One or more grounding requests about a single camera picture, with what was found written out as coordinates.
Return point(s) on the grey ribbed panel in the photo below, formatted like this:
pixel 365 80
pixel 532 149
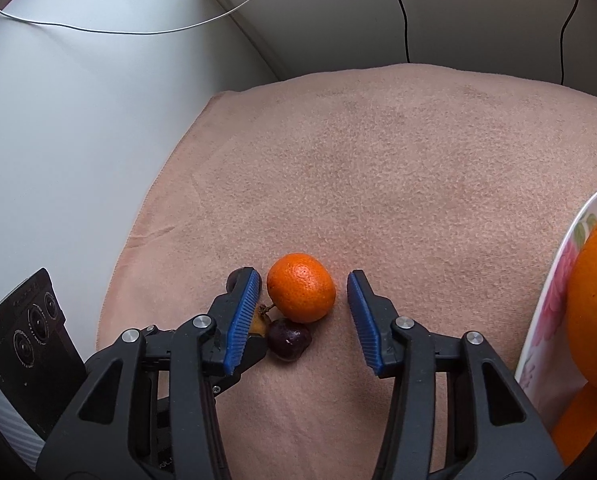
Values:
pixel 3 420

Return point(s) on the large bumpy tangerine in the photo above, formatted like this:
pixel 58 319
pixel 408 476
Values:
pixel 578 425

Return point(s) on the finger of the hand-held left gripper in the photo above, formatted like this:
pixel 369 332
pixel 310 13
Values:
pixel 251 352

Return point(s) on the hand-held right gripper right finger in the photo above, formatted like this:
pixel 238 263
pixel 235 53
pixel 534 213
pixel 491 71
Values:
pixel 366 325

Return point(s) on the dark red cherry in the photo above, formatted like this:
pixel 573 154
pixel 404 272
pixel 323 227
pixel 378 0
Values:
pixel 288 340
pixel 234 279

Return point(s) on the small mandarin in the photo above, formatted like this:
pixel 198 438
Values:
pixel 301 287

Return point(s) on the white floral plate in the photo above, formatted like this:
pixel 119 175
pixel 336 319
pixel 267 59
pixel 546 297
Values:
pixel 543 320

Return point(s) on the brown longan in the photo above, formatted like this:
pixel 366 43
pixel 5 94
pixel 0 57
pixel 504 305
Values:
pixel 259 324

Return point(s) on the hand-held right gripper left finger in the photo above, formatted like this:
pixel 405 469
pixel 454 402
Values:
pixel 241 320

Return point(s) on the peach fleece blanket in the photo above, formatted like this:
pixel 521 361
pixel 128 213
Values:
pixel 378 185

